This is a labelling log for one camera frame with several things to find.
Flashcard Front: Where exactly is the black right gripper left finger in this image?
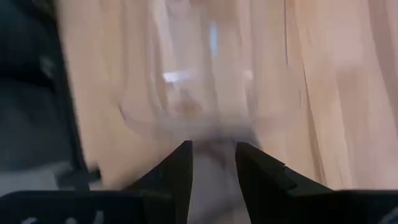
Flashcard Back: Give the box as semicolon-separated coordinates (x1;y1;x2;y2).
0;139;194;224

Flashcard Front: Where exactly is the clear plastic bin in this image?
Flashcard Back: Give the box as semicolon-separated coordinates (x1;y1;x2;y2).
119;0;262;144

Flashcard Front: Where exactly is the black aluminium frame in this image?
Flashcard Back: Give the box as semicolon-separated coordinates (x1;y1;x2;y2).
51;0;101;191

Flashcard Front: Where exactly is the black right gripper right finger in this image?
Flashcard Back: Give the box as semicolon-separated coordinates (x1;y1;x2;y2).
235;141;398;224

